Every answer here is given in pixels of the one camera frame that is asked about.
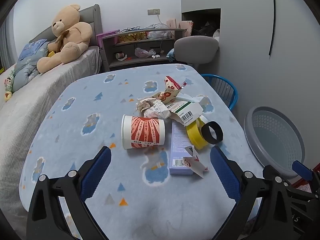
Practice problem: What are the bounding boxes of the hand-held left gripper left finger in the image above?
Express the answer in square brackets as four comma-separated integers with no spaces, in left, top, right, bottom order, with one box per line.
[26,146,112,240]

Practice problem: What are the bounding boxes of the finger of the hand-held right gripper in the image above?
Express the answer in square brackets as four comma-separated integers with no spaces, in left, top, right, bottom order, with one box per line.
[292,160,320,194]

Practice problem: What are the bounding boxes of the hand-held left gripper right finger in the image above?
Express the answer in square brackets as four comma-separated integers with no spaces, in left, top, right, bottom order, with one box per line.
[210,146,293,240]

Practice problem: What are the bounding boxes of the grey plastic laundry basket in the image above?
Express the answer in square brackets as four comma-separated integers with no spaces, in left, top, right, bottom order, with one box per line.
[244,106,306,179]

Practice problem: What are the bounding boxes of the yellow tape roll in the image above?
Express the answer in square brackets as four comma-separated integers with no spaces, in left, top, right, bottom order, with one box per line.
[186,116,209,150]

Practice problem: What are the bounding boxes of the red striped paper cup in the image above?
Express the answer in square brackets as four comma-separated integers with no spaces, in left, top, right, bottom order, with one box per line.
[121,115,166,150]

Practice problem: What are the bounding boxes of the green and white medicine box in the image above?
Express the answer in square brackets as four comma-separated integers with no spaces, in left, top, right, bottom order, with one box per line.
[167,99,203,127]

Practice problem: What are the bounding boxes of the torn heart print wrapper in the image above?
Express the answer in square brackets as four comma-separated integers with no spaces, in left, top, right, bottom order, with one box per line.
[182,145,209,179]

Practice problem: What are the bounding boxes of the black tape roll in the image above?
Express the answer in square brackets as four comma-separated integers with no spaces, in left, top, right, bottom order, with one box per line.
[201,121,224,145]

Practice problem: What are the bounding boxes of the purple cardboard box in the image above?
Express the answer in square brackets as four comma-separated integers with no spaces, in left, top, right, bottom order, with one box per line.
[169,120,197,176]

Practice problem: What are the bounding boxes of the light blue wipes packet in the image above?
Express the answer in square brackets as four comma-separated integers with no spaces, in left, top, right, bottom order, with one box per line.
[175,91,213,107]

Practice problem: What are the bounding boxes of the crumpled lined paper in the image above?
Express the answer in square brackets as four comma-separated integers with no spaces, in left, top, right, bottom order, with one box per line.
[136,97,173,119]

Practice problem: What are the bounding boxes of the grey bed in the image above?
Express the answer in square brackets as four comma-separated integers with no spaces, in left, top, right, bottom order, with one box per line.
[0,46,103,230]

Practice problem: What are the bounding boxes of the red patterned paper wrapper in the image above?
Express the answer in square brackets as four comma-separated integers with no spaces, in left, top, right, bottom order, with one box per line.
[152,76,187,105]

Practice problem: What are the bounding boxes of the grey shelf unit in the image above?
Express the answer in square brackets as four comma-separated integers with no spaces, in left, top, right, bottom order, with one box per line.
[100,28,186,72]

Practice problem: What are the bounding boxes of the blue grey quilt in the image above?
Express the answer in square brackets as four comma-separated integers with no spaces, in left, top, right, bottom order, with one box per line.
[11,59,41,92]

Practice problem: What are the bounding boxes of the small green plush toy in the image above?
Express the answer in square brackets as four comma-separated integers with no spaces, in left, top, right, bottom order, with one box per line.
[3,70,16,102]

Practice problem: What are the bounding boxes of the grey upholstered chair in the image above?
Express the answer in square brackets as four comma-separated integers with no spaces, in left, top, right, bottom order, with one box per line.
[174,36,219,71]

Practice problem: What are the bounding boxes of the blue cloth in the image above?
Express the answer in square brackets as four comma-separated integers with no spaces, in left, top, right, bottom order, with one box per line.
[166,48,178,62]

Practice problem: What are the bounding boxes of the pink plastic bag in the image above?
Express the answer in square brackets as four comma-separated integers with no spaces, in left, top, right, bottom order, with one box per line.
[135,47,157,59]

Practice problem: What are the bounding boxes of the pink plastic box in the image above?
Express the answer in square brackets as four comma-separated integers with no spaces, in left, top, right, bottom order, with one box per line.
[96,30,119,48]

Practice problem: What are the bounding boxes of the tan teddy bear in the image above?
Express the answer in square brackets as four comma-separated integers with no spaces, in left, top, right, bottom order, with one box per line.
[37,4,93,74]

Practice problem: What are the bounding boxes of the yellow gift boxes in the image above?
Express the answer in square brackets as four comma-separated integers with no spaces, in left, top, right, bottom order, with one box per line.
[117,32,147,43]

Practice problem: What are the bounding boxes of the dark clothes pile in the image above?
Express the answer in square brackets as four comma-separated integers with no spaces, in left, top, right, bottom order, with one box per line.
[192,21,221,38]

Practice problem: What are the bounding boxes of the pink patterned gift bag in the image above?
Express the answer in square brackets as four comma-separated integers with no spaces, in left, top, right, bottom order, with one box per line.
[178,20,194,37]

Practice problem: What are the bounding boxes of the white plastic bag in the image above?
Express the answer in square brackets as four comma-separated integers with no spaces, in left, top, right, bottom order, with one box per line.
[146,23,176,39]

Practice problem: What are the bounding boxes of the grey bed headboard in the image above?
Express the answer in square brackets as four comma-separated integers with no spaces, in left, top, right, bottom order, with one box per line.
[29,4,103,49]

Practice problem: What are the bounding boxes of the blue wire basket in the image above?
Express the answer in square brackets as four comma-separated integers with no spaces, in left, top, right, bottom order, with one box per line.
[201,74,239,111]

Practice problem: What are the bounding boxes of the white power cable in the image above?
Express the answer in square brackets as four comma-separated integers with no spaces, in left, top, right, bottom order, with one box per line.
[156,13,166,53]

